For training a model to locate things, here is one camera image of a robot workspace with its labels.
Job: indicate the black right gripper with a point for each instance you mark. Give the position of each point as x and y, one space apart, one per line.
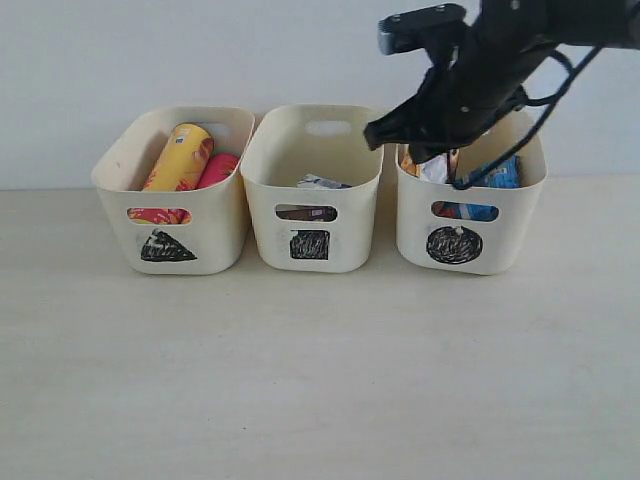
475 69

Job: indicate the orange snack bag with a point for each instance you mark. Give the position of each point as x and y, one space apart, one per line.
440 169

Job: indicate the blue snack bag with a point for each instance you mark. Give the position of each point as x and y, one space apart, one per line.
507 176

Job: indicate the blue white milk carton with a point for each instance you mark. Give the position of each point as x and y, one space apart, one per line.
311 181

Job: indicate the purple drink carton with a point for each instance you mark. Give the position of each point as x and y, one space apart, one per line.
309 214

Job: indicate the pink chips can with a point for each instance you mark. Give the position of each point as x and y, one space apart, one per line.
218 168

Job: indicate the yellow chips can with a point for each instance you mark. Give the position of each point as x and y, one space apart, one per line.
178 168

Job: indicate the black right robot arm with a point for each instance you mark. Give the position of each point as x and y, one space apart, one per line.
604 24

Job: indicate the cream bin circle mark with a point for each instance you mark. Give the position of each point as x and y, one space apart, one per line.
464 245

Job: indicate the cream bin square mark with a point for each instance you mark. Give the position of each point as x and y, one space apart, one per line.
325 140

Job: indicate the cream bin triangle mark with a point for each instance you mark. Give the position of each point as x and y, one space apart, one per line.
214 238

